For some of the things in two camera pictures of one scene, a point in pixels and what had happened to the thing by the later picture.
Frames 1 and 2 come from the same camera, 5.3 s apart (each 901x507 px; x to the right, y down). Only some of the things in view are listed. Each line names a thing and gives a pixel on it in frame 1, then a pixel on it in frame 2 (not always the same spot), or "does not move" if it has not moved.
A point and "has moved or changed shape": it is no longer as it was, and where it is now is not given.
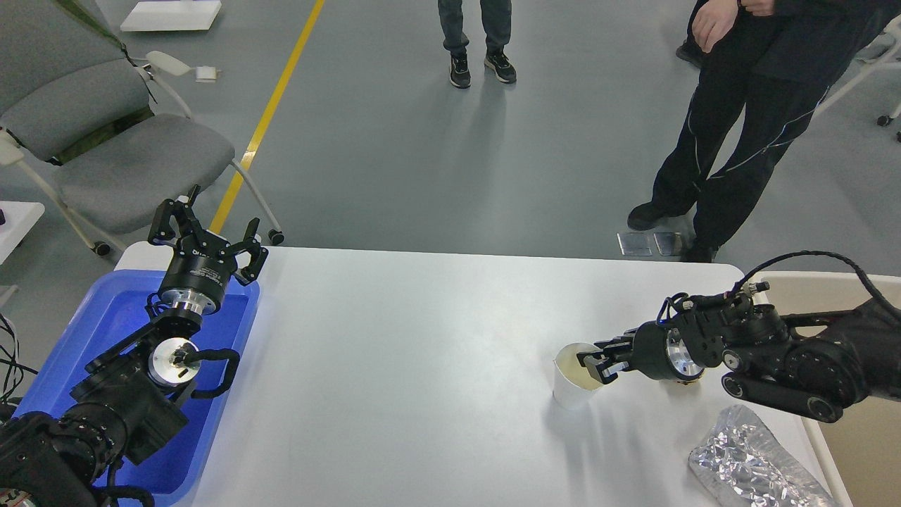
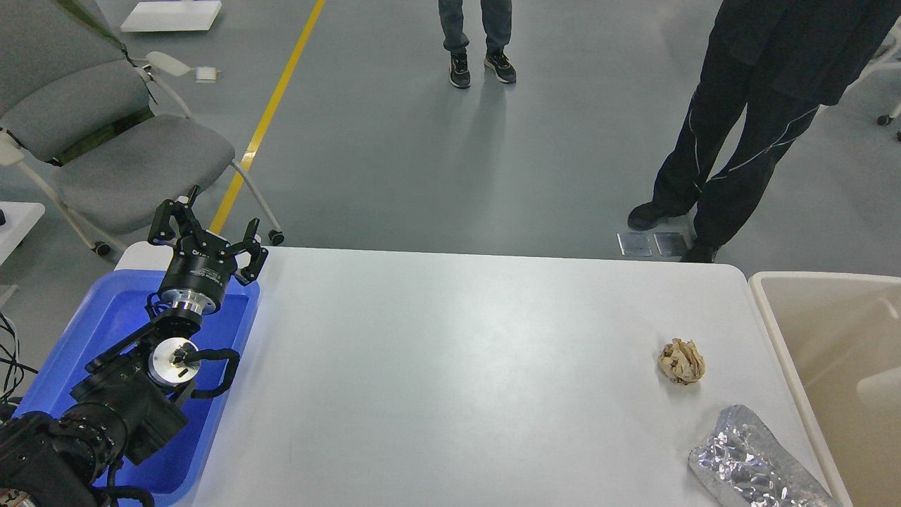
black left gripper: (203, 262) does not move
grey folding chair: (106, 138) does not move
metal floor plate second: (669, 243) does not move
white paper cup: (573, 388) has moved or changed shape
